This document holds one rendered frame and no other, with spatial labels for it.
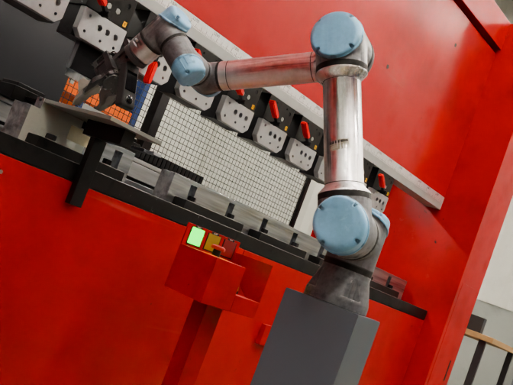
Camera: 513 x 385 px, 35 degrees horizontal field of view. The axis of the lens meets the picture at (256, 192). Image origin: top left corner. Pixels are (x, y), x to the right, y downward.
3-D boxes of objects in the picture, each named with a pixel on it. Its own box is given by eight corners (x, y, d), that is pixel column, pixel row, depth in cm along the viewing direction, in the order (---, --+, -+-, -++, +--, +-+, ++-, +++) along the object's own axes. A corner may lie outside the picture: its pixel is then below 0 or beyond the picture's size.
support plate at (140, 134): (110, 120, 186) (111, 115, 186) (43, 101, 202) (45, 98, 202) (160, 145, 200) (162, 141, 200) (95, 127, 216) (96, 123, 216)
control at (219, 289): (200, 302, 201) (226, 234, 202) (163, 285, 212) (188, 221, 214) (253, 318, 214) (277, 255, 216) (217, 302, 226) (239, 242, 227)
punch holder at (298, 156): (287, 159, 279) (304, 115, 280) (269, 154, 284) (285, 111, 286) (309, 172, 291) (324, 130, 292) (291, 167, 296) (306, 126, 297)
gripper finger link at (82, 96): (69, 92, 208) (99, 74, 207) (74, 108, 205) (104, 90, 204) (62, 85, 206) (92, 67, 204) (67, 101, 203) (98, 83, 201)
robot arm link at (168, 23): (181, 24, 191) (166, -2, 194) (149, 53, 195) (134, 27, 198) (198, 33, 198) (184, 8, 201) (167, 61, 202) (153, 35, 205)
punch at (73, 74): (66, 75, 207) (80, 40, 207) (62, 73, 208) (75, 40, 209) (95, 89, 214) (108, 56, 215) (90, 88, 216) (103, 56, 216)
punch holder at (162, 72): (129, 66, 217) (151, 10, 218) (109, 62, 222) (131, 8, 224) (165, 87, 229) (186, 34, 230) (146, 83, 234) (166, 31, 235)
